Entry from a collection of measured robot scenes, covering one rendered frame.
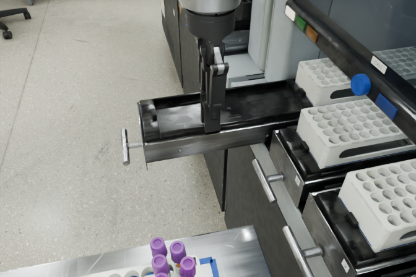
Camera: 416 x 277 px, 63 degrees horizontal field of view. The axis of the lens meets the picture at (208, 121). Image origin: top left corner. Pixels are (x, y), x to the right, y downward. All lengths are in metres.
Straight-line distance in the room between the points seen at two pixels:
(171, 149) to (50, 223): 1.03
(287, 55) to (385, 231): 0.44
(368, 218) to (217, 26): 0.34
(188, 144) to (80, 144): 1.29
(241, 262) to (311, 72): 0.42
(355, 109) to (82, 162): 1.40
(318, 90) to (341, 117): 0.09
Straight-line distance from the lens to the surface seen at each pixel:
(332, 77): 0.75
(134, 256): 0.49
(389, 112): 0.48
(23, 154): 1.96
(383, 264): 0.55
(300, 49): 0.79
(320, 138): 0.58
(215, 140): 0.66
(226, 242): 0.49
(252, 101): 0.74
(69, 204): 1.65
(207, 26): 0.51
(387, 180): 0.57
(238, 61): 1.00
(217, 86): 0.54
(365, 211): 0.52
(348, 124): 0.63
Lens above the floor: 1.25
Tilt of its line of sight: 41 degrees down
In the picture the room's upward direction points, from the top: straight up
